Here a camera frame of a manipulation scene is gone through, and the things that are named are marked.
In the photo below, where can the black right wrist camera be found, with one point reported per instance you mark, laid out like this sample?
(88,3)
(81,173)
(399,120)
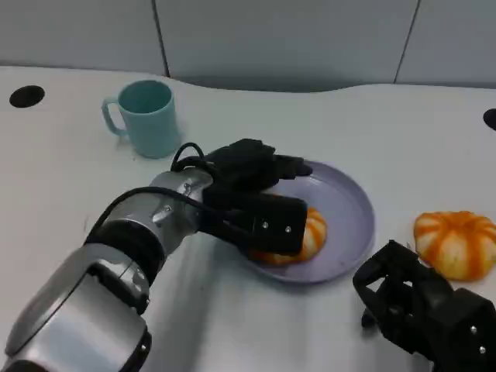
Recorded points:
(472,325)

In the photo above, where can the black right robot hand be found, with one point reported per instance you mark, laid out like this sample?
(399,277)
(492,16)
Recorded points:
(403,294)

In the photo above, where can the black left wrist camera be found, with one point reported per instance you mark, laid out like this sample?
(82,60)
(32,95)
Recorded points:
(263,221)

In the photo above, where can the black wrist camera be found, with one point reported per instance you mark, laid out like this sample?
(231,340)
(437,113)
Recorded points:
(263,221)
(472,325)

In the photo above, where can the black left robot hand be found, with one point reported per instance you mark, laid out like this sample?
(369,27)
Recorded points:
(244,162)

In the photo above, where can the pale green mug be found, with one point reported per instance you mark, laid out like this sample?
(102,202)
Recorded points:
(153,124)

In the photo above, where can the lilac plate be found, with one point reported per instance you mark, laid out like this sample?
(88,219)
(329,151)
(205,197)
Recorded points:
(341,217)

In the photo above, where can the orange and white bread roll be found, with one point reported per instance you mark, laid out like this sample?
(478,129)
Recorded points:
(314,232)
(457,248)

